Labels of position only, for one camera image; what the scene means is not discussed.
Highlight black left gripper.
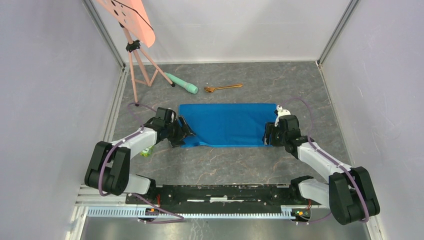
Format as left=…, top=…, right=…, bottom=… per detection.
left=164, top=115, right=196, bottom=148

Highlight blue cloth napkin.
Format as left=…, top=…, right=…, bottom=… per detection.
left=178, top=103, right=277, bottom=148

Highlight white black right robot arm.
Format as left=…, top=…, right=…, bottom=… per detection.
left=262, top=114, right=381, bottom=225

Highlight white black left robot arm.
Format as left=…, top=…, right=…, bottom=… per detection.
left=84, top=107, right=195, bottom=204

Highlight green owl toy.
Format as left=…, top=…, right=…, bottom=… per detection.
left=140, top=146, right=154, bottom=157

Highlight mint green flashlight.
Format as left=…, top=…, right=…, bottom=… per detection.
left=165, top=72, right=199, bottom=94

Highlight gold spoon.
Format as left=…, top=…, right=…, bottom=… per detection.
left=203, top=84, right=243, bottom=93

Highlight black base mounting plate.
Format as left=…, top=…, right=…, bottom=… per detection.
left=144, top=184, right=318, bottom=214

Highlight pink music stand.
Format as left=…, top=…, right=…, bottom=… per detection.
left=98, top=0, right=176, bottom=106

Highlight white cable duct strip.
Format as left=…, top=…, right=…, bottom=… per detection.
left=87, top=206, right=295, bottom=220

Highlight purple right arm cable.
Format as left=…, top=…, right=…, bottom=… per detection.
left=281, top=97, right=371, bottom=225

